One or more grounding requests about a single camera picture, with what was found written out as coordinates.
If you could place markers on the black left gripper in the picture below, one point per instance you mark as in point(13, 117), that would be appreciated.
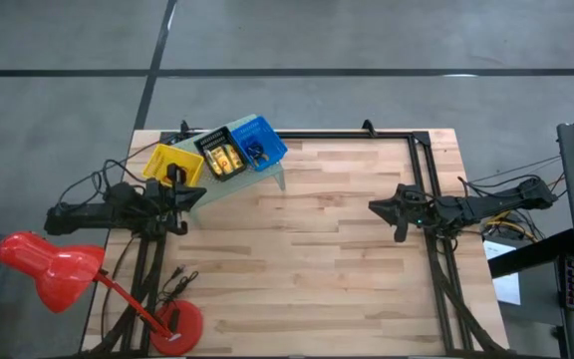
point(160, 209)

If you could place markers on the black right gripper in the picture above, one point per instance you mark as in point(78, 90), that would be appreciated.
point(416, 209)

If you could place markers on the yellow plastic basket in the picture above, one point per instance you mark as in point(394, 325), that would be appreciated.
point(160, 162)

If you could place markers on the black plastic basket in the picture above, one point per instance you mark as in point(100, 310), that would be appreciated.
point(207, 139)

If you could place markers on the blue plastic basket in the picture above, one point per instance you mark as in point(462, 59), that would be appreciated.
point(272, 144)

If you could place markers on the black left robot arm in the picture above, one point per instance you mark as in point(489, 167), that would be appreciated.
point(87, 214)

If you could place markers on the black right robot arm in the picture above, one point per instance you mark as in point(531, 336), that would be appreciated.
point(491, 204)

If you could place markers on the black desk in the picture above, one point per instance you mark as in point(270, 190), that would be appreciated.
point(531, 254)

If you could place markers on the pink desk lamp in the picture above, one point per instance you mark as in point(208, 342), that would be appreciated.
point(53, 269)

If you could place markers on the green perforated metal shelf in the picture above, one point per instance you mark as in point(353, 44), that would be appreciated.
point(237, 187)

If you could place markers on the white paper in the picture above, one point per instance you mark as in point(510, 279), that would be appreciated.
point(508, 291)

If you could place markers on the black aluminium table frame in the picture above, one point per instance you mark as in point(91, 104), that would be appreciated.
point(317, 134)

